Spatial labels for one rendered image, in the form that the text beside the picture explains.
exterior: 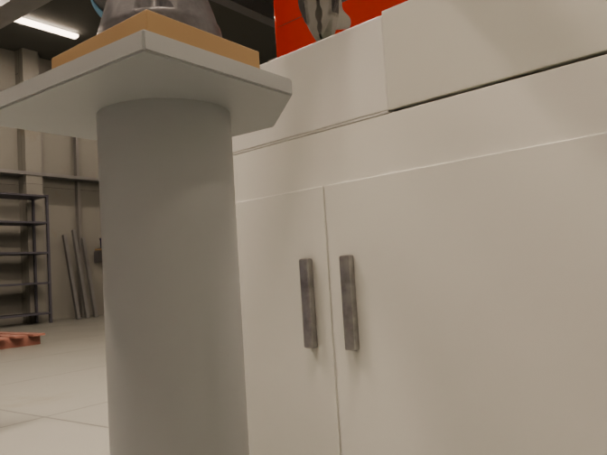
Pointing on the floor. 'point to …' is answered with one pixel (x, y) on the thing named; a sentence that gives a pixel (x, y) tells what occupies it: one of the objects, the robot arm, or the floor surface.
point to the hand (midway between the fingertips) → (322, 39)
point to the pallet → (19, 339)
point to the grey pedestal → (163, 228)
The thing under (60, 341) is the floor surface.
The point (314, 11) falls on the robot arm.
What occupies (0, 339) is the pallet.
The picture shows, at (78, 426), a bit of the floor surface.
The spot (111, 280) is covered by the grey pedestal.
